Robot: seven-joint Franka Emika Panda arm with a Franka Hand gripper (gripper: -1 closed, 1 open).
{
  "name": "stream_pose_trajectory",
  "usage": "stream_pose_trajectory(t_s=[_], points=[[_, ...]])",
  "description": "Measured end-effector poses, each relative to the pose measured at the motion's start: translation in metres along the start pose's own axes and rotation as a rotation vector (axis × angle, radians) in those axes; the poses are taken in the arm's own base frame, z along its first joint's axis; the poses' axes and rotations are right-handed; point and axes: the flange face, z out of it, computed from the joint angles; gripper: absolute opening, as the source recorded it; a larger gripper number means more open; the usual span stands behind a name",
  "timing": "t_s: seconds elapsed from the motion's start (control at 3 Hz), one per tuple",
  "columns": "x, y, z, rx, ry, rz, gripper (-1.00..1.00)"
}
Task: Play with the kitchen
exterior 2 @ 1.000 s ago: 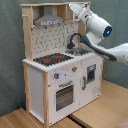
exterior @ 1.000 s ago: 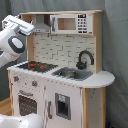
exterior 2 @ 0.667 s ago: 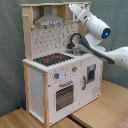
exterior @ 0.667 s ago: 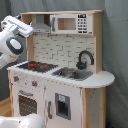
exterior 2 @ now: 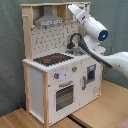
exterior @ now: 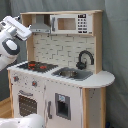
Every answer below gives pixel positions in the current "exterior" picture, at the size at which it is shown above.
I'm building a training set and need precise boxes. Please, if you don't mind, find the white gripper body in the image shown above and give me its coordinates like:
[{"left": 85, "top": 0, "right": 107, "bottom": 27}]
[{"left": 0, "top": 16, "right": 32, "bottom": 41}]

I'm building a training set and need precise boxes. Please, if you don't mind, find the white toy microwave door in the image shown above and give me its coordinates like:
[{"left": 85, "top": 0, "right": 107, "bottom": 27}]
[{"left": 50, "top": 14, "right": 93, "bottom": 34}]

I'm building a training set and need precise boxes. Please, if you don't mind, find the white oven door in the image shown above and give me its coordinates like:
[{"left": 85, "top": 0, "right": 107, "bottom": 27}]
[{"left": 12, "top": 85, "right": 44, "bottom": 117}]

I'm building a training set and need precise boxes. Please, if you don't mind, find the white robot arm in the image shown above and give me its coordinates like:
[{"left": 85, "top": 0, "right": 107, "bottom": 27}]
[{"left": 0, "top": 16, "right": 45, "bottom": 128}]

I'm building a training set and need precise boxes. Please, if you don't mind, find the wooden toy kitchen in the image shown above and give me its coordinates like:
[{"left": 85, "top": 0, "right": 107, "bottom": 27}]
[{"left": 8, "top": 10, "right": 115, "bottom": 128}]

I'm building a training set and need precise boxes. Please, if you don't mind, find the grey range hood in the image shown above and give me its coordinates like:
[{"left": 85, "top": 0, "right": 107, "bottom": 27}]
[{"left": 28, "top": 14, "right": 50, "bottom": 33}]

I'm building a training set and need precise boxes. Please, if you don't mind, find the black toy stovetop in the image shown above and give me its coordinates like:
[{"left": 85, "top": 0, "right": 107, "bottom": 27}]
[{"left": 20, "top": 61, "right": 56, "bottom": 73}]

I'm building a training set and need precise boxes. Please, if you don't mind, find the left red stove knob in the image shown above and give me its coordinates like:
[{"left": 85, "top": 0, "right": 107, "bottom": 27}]
[{"left": 13, "top": 76, "right": 19, "bottom": 82}]

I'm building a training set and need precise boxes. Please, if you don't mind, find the red stove knob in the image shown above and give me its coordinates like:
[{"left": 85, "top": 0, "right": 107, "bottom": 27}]
[
  {"left": 32, "top": 81, "right": 38, "bottom": 87},
  {"left": 13, "top": 76, "right": 19, "bottom": 82}
]

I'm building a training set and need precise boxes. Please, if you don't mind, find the right red stove knob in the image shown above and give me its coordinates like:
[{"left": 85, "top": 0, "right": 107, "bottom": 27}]
[{"left": 32, "top": 81, "right": 38, "bottom": 87}]

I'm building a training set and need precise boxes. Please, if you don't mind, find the black toy faucet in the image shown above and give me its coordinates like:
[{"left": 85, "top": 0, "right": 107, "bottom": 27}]
[{"left": 75, "top": 49, "right": 95, "bottom": 71}]

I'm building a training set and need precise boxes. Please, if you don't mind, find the grey toy sink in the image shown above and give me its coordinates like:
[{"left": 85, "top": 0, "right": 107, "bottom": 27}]
[{"left": 52, "top": 67, "right": 92, "bottom": 81}]

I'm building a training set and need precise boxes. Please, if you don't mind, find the white cupboard door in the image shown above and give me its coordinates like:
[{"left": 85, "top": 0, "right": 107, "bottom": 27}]
[{"left": 46, "top": 81, "right": 82, "bottom": 128}]

